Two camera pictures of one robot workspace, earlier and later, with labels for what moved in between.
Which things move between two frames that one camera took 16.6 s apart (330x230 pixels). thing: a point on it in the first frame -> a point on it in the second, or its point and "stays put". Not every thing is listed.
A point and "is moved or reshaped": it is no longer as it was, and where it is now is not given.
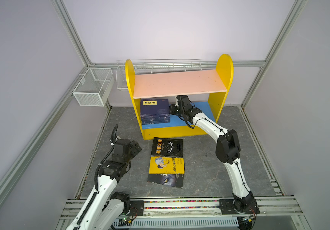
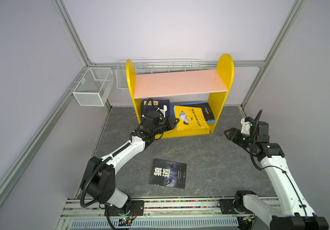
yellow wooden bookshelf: (216, 83) stays put
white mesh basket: (93, 89) stays put
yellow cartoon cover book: (166, 165) is moved or reshaped
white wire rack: (155, 66) stays put
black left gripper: (135, 148) -> (169, 122)
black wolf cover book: (175, 180) stays put
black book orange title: (167, 147) -> (206, 109)
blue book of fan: (155, 106) stays put
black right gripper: (172, 107) -> (233, 135)
